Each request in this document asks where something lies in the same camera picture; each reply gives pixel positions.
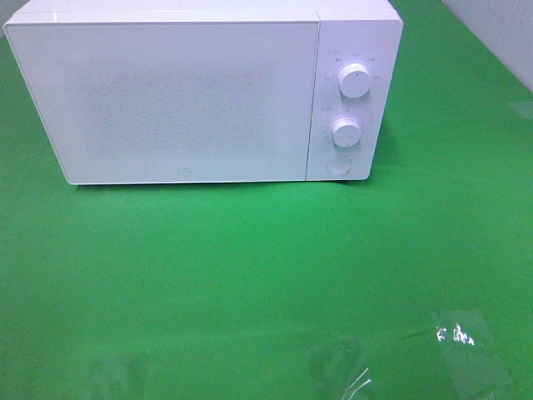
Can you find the round white door-release button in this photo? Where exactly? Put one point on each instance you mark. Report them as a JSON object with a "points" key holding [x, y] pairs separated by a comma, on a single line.
{"points": [[339, 165]]}

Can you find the white timer knob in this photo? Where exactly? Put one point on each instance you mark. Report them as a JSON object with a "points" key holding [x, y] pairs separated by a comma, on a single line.
{"points": [[346, 132]]}

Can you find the white microwave door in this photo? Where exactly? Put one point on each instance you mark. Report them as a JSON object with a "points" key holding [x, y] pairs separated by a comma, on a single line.
{"points": [[126, 103]]}

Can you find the upper white power knob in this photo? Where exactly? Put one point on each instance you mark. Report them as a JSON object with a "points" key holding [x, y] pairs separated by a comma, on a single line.
{"points": [[354, 80]]}

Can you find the white microwave oven body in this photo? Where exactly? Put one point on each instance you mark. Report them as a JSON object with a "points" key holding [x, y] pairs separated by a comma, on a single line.
{"points": [[349, 31]]}

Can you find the clear tape patch centre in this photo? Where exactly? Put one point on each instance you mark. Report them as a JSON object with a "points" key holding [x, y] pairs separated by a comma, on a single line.
{"points": [[338, 369]]}

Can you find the clear tape patch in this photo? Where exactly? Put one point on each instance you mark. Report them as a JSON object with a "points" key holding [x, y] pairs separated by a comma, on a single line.
{"points": [[470, 355], [338, 369]]}

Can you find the clear tape patch right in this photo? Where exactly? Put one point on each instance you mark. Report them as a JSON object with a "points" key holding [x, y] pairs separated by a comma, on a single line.
{"points": [[470, 355]]}

